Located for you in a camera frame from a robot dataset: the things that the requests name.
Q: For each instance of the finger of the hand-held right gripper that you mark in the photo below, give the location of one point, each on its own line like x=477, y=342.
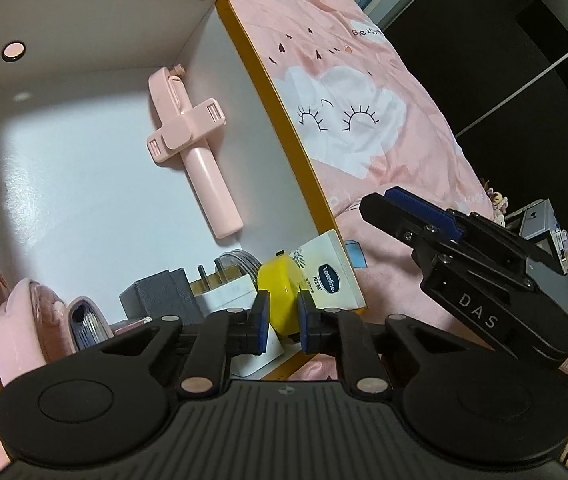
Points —
x=424, y=210
x=394, y=220

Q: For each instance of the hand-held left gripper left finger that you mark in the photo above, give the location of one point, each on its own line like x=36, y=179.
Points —
x=261, y=321

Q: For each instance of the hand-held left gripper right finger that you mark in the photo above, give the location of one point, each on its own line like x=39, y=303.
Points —
x=307, y=324

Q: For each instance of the yellow tape measure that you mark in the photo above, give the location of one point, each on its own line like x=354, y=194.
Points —
x=279, y=285

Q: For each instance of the white charger plug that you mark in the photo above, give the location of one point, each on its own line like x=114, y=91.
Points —
x=226, y=295

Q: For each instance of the white Vaseline box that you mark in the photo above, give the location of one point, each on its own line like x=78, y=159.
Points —
x=326, y=270

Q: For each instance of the round glitter mirror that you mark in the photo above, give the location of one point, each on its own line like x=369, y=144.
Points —
x=236, y=262

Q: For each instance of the dark grey small box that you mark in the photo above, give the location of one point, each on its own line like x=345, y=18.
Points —
x=159, y=295

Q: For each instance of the red glitter small box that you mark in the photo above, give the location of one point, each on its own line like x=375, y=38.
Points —
x=131, y=326

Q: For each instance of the pink selfie stick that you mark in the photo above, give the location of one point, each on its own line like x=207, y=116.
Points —
x=204, y=180

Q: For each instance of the pink card case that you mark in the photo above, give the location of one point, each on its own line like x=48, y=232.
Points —
x=89, y=325

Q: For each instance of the white cardboard box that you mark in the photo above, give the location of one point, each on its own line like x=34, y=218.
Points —
x=64, y=185

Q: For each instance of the pink fabric pouch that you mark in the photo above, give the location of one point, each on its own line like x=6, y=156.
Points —
x=19, y=325

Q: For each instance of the small floral ornament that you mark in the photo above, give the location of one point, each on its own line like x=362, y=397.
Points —
x=496, y=202

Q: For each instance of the dark wardrobe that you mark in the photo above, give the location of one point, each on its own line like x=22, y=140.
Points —
x=489, y=85

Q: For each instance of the pink cloud print blanket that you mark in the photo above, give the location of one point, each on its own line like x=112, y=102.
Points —
x=364, y=35

